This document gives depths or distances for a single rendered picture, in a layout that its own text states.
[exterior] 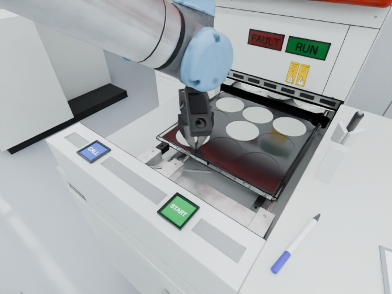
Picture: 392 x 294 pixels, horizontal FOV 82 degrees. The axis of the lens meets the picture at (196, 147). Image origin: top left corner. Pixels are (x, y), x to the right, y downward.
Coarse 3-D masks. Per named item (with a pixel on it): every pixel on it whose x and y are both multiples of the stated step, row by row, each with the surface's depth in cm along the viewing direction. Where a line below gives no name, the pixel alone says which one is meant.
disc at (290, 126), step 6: (276, 120) 73; (282, 120) 73; (288, 120) 73; (294, 120) 73; (276, 126) 71; (282, 126) 71; (288, 126) 71; (294, 126) 71; (300, 126) 71; (282, 132) 68; (288, 132) 68; (294, 132) 68; (300, 132) 68
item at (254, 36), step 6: (252, 30) 73; (252, 36) 74; (258, 36) 72; (264, 36) 71; (270, 36) 70; (276, 36) 69; (282, 36) 68; (252, 42) 75; (258, 42) 73; (264, 42) 72; (270, 42) 71; (276, 42) 70; (276, 48) 71
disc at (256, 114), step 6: (246, 108) 78; (252, 108) 78; (258, 108) 78; (264, 108) 78; (246, 114) 76; (252, 114) 76; (258, 114) 76; (264, 114) 76; (270, 114) 76; (252, 120) 73; (258, 120) 73; (264, 120) 73; (270, 120) 73
